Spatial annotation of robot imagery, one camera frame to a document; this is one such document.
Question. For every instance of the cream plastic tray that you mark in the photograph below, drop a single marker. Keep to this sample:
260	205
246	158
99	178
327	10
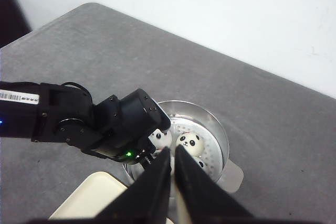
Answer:
90	197

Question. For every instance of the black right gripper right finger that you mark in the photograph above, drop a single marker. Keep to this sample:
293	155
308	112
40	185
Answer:
205	201

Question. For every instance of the dark object at table corner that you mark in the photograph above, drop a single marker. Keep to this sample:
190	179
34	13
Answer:
14	23

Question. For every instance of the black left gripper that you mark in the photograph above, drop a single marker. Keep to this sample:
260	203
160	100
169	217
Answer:
139	152

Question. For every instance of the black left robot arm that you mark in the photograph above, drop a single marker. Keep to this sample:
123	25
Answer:
115	129

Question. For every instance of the stainless steel steamer pot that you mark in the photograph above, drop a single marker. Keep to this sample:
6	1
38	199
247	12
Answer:
189	117

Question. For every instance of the panda bun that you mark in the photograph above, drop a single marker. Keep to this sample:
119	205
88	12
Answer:
192	142
201	164
160	140

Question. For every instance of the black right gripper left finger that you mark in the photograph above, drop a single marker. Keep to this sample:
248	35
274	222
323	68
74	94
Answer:
147	199

